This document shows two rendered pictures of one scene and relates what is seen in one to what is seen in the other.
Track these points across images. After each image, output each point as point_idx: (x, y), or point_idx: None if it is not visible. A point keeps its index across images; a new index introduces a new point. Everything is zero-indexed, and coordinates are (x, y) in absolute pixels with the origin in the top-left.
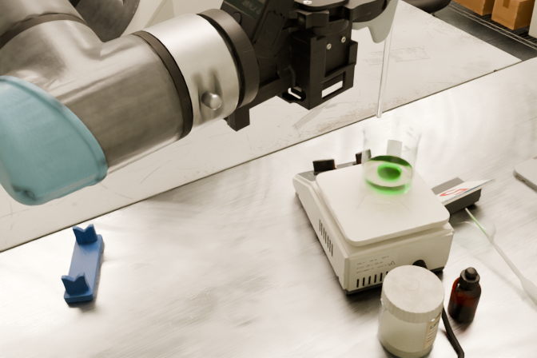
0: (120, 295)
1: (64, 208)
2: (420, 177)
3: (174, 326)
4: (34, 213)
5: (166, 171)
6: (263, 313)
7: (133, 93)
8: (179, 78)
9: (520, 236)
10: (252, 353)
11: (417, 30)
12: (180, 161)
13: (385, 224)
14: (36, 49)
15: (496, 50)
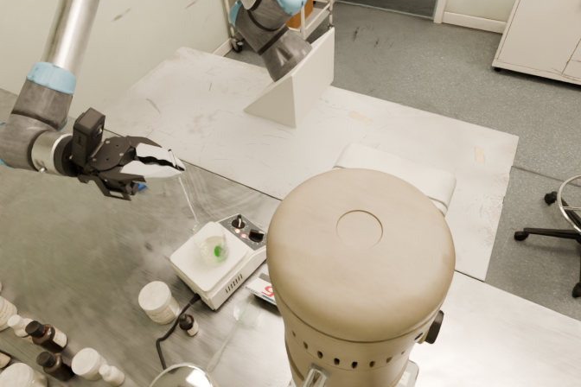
0: (143, 197)
1: (181, 147)
2: (232, 265)
3: (136, 225)
4: (173, 141)
5: (225, 163)
6: (155, 250)
7: (14, 153)
8: (29, 157)
9: (263, 341)
10: (133, 257)
11: (469, 197)
12: (235, 163)
13: (186, 266)
14: (9, 122)
15: (484, 258)
